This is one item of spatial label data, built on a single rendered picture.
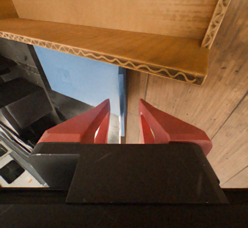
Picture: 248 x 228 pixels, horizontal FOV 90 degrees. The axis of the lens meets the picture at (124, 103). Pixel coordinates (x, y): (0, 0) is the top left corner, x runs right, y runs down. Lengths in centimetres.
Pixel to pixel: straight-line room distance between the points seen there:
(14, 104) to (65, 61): 17
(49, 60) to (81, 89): 6
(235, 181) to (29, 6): 34
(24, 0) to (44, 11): 3
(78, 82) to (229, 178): 22
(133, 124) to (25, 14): 21
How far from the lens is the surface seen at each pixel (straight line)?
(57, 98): 25
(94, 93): 16
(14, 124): 33
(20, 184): 574
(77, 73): 17
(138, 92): 15
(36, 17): 23
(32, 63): 31
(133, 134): 21
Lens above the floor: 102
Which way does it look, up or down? 43 degrees down
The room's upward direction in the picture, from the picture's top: 137 degrees counter-clockwise
